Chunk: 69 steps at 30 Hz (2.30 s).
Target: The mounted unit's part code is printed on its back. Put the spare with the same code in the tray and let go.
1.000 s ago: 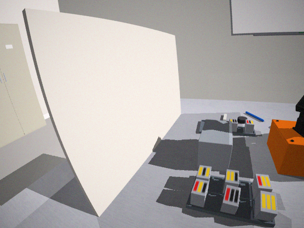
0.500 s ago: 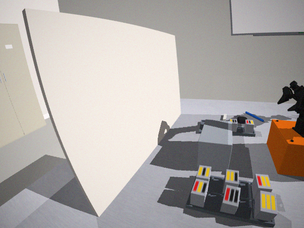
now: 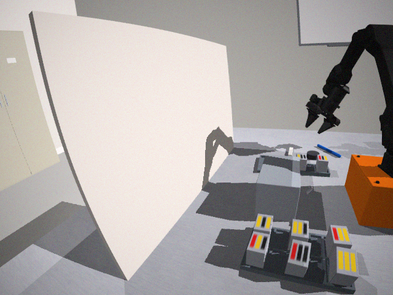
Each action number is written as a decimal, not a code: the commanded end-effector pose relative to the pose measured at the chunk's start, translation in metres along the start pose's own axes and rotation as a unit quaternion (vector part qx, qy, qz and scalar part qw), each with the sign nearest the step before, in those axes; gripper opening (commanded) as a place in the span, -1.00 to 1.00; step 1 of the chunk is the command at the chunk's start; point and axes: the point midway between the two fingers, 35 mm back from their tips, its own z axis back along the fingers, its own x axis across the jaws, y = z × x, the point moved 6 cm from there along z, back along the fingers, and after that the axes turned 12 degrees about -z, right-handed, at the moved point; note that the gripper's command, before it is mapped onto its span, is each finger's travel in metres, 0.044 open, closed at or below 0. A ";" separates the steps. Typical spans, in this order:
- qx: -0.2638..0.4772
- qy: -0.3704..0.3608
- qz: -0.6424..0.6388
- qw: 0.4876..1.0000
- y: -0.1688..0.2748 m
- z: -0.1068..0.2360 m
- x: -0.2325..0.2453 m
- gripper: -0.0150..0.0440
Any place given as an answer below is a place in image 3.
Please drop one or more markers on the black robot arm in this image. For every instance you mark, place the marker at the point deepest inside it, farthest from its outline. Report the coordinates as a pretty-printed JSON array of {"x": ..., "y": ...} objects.
[{"x": 378, "y": 41}]

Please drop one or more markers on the black cylinder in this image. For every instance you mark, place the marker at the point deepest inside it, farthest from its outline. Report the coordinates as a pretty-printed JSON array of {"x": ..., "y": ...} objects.
[{"x": 312, "y": 155}]

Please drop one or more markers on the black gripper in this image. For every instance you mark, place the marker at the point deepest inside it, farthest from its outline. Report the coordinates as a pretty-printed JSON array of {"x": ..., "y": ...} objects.
[{"x": 328, "y": 106}]

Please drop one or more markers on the white flat panel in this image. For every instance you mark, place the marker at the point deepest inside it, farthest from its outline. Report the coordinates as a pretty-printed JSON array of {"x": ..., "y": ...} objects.
[{"x": 144, "y": 117}]

